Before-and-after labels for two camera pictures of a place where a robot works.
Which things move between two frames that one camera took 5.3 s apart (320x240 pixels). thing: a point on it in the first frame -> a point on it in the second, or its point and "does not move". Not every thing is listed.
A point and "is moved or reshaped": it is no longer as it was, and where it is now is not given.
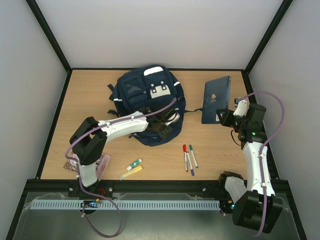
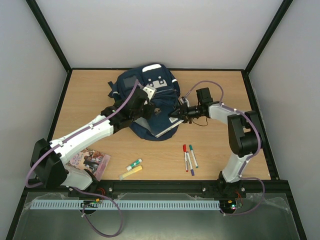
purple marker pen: [192, 170] does not move
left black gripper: [163, 134] -> [149, 114]
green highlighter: [134, 164] does not move
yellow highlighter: [130, 172] does not move
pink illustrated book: [101, 164] does not move
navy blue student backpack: [146, 87] is moved or reshaped
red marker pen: [184, 149] does not move
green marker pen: [193, 155] does not move
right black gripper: [224, 117] -> [183, 112]
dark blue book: [216, 96] is moved or reshaped
